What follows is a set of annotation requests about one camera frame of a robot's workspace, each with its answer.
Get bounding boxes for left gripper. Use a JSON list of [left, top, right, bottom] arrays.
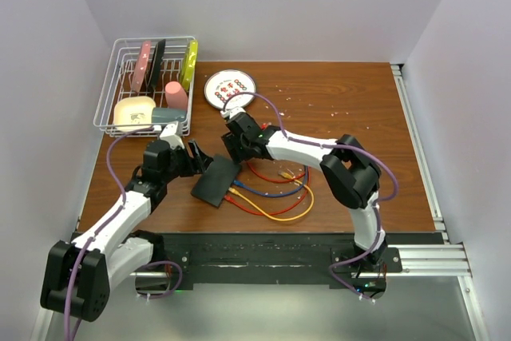
[[161, 139, 212, 183]]

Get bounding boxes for black network switch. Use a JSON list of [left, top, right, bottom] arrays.
[[191, 155, 241, 208]]

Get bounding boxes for blue ethernet cable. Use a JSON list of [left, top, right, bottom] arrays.
[[231, 165, 308, 198]]

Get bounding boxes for yellow ethernet cable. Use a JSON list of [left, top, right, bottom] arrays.
[[228, 171, 315, 223]]

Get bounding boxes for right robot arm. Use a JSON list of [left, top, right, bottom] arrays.
[[221, 108, 386, 272]]

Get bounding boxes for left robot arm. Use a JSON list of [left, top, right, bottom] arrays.
[[40, 140, 213, 322]]

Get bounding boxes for round patterned plate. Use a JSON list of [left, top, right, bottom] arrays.
[[204, 69, 256, 109]]

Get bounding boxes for pink cup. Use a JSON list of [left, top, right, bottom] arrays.
[[164, 81, 188, 110]]

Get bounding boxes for cream square bowl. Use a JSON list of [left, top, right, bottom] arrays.
[[113, 96, 156, 133]]

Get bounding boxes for yellow-green plate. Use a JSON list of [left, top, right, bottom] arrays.
[[179, 39, 199, 90]]

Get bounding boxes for pink plate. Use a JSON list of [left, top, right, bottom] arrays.
[[131, 40, 151, 93]]

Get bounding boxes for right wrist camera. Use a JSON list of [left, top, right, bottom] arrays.
[[220, 107, 245, 121]]

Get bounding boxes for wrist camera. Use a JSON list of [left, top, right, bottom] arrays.
[[159, 121, 184, 149], [220, 107, 245, 121]]

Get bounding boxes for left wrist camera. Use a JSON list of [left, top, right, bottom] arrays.
[[159, 121, 184, 149]]

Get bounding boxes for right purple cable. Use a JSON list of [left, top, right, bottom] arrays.
[[221, 92, 400, 303]]

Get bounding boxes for purple cable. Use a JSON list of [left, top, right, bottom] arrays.
[[221, 92, 400, 303], [63, 125, 184, 341]]

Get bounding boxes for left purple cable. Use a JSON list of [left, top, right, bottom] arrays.
[[63, 125, 184, 341]]

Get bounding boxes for white wire dish rack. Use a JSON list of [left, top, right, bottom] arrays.
[[93, 36, 195, 137]]

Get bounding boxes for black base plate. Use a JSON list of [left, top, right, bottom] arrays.
[[119, 232, 445, 291]]

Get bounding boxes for aluminium frame rail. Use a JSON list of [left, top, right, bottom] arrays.
[[30, 65, 490, 341]]

